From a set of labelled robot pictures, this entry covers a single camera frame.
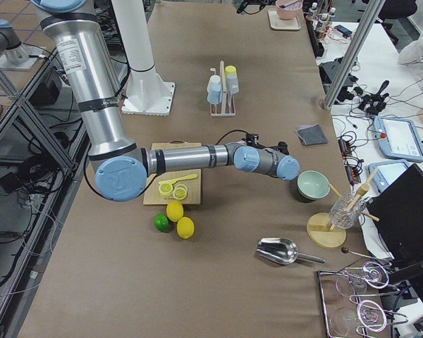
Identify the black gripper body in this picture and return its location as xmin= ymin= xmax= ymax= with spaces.
xmin=236 ymin=0 xmax=268 ymax=13

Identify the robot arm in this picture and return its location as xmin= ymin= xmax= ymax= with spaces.
xmin=34 ymin=1 xmax=300 ymax=201

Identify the yellow plastic cup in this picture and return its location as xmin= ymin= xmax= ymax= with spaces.
xmin=225 ymin=65 xmax=237 ymax=81

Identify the grey plastic cup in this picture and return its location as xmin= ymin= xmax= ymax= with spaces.
xmin=226 ymin=73 xmax=240 ymax=94

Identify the white plastic cup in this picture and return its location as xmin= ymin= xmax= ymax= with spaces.
xmin=207 ymin=74 xmax=221 ymax=92

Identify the light blue plastic cup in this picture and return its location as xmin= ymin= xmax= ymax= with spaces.
xmin=207 ymin=83 xmax=222 ymax=105

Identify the cream plastic tray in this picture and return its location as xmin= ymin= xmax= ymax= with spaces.
xmin=268 ymin=9 xmax=301 ymax=31

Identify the pink bowl with ice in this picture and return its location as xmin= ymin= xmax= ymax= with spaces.
xmin=275 ymin=1 xmax=302 ymax=20

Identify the grey folded cloth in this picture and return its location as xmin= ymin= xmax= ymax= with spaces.
xmin=295 ymin=124 xmax=328 ymax=146

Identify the light green bowl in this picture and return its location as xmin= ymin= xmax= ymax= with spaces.
xmin=297 ymin=170 xmax=330 ymax=201

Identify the blue teach pendant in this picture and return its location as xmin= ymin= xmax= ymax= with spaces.
xmin=368 ymin=159 xmax=411 ymax=193
xmin=373 ymin=116 xmax=423 ymax=163

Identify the wooden cutting board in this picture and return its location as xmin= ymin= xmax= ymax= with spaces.
xmin=143 ymin=142 xmax=202 ymax=206

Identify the lemon slice upper right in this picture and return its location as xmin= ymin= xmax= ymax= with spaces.
xmin=172 ymin=184 xmax=188 ymax=201

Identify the lemon slice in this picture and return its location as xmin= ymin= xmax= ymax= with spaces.
xmin=159 ymin=183 xmax=174 ymax=198
xmin=172 ymin=184 xmax=188 ymax=201

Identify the lemon slice upper left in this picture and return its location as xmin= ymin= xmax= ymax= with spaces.
xmin=159 ymin=183 xmax=174 ymax=198

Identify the whole yellow lemon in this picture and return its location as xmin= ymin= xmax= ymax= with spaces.
xmin=166 ymin=200 xmax=184 ymax=223
xmin=176 ymin=216 xmax=195 ymax=239

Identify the clear glass on stand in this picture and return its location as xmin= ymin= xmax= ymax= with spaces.
xmin=329 ymin=194 xmax=366 ymax=229

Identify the wooden mug tree stand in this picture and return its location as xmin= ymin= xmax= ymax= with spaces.
xmin=307 ymin=170 xmax=380 ymax=249

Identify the green lime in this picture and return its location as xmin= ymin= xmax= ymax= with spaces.
xmin=153 ymin=213 xmax=171 ymax=232

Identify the metal scoop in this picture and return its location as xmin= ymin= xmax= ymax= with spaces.
xmin=256 ymin=237 xmax=326 ymax=265

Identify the black monitor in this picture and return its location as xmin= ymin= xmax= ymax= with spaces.
xmin=368 ymin=164 xmax=423 ymax=303

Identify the metal tray with glasses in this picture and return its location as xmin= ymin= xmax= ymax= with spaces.
xmin=317 ymin=261 xmax=408 ymax=337

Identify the aluminium frame post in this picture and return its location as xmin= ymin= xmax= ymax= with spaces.
xmin=322 ymin=0 xmax=385 ymax=111

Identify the white wire cup rack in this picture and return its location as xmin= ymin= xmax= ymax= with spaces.
xmin=208 ymin=61 xmax=236 ymax=117

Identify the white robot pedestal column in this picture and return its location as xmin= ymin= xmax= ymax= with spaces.
xmin=112 ymin=0 xmax=154 ymax=73

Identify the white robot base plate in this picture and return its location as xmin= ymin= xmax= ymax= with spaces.
xmin=122 ymin=70 xmax=176 ymax=116

